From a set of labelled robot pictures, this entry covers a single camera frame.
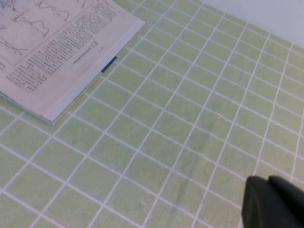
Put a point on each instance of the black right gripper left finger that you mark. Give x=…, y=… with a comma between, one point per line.
x=261, y=206

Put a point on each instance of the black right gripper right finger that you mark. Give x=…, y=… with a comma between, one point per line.
x=294, y=202

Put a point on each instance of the white technical book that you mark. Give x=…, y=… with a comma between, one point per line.
x=47, y=59

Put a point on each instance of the green checked tablecloth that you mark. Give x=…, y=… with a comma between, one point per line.
x=166, y=118

